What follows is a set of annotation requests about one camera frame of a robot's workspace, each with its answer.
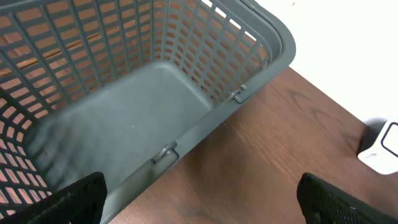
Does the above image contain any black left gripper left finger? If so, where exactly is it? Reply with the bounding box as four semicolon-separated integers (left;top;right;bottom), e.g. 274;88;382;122
1;172;108;224

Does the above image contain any grey plastic shopping basket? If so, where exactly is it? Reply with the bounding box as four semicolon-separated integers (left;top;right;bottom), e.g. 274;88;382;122
1;0;296;223

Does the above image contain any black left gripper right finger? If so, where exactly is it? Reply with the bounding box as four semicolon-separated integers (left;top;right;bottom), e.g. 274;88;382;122
297;172;397;224

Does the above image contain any white barcode scanner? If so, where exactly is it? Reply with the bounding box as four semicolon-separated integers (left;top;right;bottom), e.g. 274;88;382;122
357;120;397;175

